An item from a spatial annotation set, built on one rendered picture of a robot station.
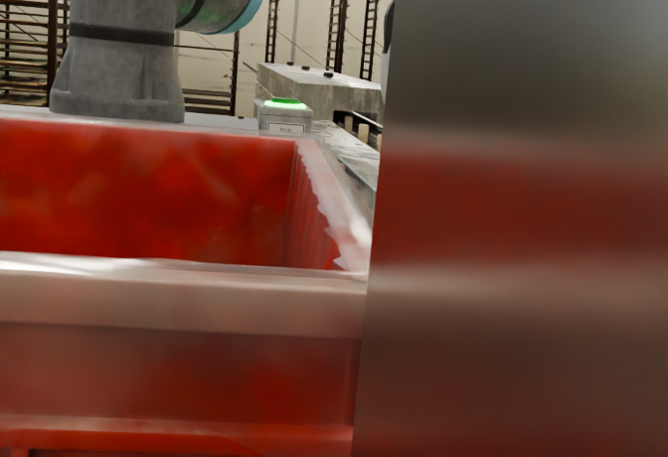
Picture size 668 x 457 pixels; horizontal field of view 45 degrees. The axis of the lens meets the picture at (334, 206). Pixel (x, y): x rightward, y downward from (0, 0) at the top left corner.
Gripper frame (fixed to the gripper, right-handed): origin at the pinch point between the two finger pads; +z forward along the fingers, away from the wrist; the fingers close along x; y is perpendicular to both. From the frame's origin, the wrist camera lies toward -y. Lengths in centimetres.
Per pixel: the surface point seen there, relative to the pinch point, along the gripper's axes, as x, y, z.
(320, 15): -76, 700, -38
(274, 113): 14.7, 20.5, 4.4
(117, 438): 25, -67, 5
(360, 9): -114, 700, -48
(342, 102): 1.9, 45.3, 3.8
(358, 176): 9.0, -11.3, 7.1
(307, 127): 10.3, 20.5, 5.9
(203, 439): 23, -67, 5
